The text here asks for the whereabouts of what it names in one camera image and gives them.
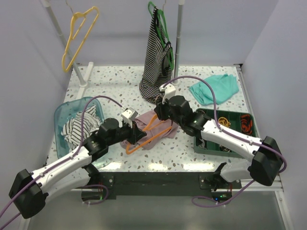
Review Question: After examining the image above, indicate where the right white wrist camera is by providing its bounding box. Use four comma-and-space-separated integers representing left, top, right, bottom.
159, 84, 176, 104

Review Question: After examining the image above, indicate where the teal cloth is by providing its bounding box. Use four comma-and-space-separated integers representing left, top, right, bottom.
189, 74, 239, 105

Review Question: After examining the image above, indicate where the pink tank top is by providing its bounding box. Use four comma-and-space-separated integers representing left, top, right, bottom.
120, 110, 178, 150

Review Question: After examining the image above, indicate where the white clothes rack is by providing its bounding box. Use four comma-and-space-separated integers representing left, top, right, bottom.
39, 0, 187, 109

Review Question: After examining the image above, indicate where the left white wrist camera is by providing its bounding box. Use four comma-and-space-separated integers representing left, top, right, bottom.
120, 108, 138, 127

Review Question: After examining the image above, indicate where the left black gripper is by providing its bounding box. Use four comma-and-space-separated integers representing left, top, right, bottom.
107, 119, 146, 146

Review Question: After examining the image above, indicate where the teal plastic basin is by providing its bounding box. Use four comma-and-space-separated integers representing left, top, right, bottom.
54, 97, 104, 159

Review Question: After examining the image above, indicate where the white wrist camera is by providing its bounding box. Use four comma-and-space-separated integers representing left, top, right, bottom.
120, 108, 138, 127
159, 84, 176, 104

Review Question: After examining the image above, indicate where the black white patterned roll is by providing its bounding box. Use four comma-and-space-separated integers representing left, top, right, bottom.
194, 139, 232, 153

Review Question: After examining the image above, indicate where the black white striped top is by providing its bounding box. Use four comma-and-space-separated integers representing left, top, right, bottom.
139, 7, 173, 103

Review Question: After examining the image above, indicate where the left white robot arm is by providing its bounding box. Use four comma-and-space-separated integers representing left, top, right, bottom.
9, 118, 146, 219

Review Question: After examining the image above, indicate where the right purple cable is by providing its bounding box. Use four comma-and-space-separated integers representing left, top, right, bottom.
160, 76, 288, 207

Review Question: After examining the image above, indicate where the yellow rolled band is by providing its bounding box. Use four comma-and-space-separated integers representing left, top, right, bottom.
218, 116, 231, 127

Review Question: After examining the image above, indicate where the yellow hanger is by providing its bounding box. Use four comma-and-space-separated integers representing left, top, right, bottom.
61, 0, 100, 72

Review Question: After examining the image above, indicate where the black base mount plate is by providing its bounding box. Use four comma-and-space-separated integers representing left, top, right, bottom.
81, 166, 242, 203

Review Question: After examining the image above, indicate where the zebra striped garment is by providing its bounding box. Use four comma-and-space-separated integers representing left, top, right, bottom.
61, 105, 102, 146

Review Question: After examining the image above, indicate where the purple cable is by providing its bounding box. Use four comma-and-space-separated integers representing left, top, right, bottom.
160, 76, 288, 207
0, 95, 127, 230

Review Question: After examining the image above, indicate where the green compartment tray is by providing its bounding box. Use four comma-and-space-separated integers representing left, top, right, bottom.
195, 110, 258, 159

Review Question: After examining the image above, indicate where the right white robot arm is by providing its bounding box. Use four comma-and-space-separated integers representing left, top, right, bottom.
154, 95, 286, 188

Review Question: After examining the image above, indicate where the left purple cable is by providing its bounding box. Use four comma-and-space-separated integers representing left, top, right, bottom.
0, 95, 127, 230

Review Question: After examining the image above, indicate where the orange black rolled belt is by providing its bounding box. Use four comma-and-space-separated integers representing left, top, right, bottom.
240, 114, 253, 136

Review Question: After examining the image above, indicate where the green hanger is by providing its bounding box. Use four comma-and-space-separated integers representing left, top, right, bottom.
157, 0, 174, 70

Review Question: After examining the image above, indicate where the orange hanger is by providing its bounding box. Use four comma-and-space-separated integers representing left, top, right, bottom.
126, 115, 172, 155

